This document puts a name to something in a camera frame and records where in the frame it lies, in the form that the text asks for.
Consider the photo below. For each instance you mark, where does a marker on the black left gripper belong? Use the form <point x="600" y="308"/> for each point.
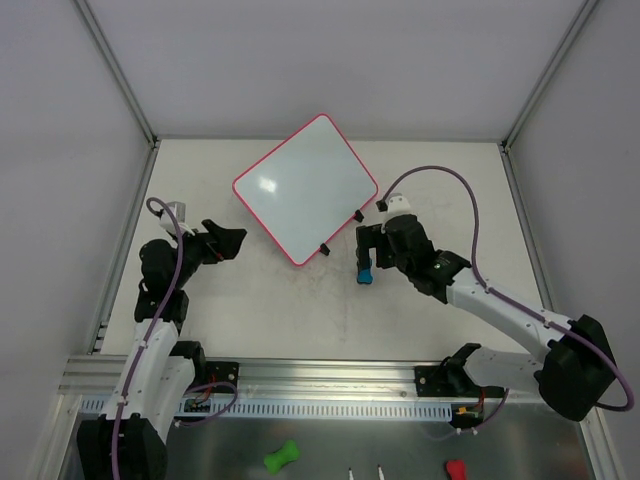
<point x="204" y="242"/>

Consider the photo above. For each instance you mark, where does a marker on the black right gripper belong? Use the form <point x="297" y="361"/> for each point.
<point x="378" y="240"/>

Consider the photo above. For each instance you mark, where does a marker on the blue whiteboard eraser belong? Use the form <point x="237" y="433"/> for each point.
<point x="364" y="277"/>

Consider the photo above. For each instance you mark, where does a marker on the pink framed whiteboard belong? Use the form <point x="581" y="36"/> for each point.
<point x="307" y="188"/>

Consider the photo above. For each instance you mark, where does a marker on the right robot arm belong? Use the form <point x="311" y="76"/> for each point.
<point x="569" y="362"/>

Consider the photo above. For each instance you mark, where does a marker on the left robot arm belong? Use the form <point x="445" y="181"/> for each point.
<point x="128" y="438"/>

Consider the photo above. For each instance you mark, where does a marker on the black whiteboard clip right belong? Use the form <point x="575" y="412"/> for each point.
<point x="358" y="215"/>

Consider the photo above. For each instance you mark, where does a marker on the green bone-shaped eraser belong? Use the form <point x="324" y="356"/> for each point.
<point x="286" y="454"/>

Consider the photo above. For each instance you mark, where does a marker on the red bone-shaped eraser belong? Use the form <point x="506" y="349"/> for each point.
<point x="456" y="469"/>

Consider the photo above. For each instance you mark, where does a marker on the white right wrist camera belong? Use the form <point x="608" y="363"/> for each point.
<point x="394" y="205"/>

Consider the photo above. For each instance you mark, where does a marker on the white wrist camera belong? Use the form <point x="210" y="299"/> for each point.
<point x="394" y="205"/>
<point x="173" y="219"/>

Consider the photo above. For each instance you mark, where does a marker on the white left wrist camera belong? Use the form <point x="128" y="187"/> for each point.
<point x="173" y="219"/>

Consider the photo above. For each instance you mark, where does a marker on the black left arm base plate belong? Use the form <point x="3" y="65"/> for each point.
<point x="215" y="376"/>

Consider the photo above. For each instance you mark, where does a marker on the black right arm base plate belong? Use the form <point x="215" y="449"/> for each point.
<point x="450" y="381"/>

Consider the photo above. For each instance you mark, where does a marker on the white slotted cable duct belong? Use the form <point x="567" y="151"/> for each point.
<point x="300" y="409"/>

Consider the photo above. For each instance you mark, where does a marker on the aluminium mounting rail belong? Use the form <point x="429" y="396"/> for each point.
<point x="361" y="381"/>

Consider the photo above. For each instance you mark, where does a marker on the left aluminium frame post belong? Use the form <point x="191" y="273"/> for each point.
<point x="95" y="31"/>

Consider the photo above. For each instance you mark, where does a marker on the aluminium frame post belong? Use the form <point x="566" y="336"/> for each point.
<point x="559" y="54"/>
<point x="95" y="31"/>

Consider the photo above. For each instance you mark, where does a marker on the right aluminium frame post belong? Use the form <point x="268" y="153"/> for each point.
<point x="559" y="54"/>

